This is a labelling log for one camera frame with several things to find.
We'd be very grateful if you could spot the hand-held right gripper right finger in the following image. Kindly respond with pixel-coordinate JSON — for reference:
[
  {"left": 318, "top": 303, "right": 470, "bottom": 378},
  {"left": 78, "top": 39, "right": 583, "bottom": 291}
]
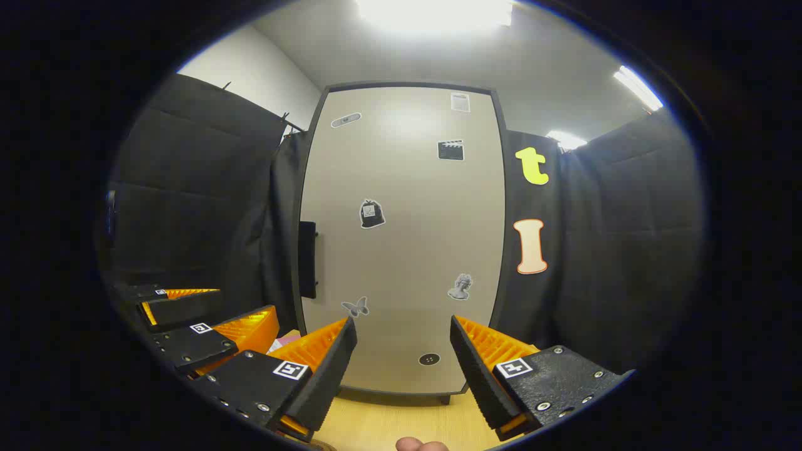
[{"left": 450, "top": 315, "right": 635, "bottom": 441}]

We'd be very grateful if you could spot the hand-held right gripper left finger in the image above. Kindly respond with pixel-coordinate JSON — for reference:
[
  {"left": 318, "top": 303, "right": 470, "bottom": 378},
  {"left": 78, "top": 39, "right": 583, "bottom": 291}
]
[{"left": 191, "top": 316, "right": 358, "bottom": 442}]

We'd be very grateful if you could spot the grey cabinet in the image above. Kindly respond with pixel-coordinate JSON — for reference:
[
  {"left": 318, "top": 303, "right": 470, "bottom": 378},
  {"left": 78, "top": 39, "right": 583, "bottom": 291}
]
[{"left": 293, "top": 80, "right": 512, "bottom": 405}]

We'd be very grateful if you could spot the black cabinet door handle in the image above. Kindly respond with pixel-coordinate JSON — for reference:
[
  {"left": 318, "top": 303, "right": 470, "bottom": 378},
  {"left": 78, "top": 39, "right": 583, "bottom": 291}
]
[{"left": 298, "top": 220, "right": 319, "bottom": 299}]

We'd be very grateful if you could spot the beige cabinet door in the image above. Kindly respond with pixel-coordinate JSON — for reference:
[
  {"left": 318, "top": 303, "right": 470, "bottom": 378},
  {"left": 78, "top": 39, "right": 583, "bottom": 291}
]
[{"left": 299, "top": 86, "right": 507, "bottom": 397}]

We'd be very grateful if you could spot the black backdrop cloth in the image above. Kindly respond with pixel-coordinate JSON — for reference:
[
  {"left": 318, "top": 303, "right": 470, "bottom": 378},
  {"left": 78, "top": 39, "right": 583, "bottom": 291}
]
[{"left": 100, "top": 72, "right": 706, "bottom": 376}]

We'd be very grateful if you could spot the small ceiling light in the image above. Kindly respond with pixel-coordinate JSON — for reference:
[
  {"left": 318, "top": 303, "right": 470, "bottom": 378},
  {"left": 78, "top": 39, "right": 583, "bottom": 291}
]
[{"left": 545, "top": 130, "right": 588, "bottom": 152}]

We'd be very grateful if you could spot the long ceiling strip light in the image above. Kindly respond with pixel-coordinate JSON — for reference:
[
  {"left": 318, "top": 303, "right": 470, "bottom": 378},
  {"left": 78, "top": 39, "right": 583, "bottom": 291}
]
[{"left": 613, "top": 65, "right": 664, "bottom": 113}]

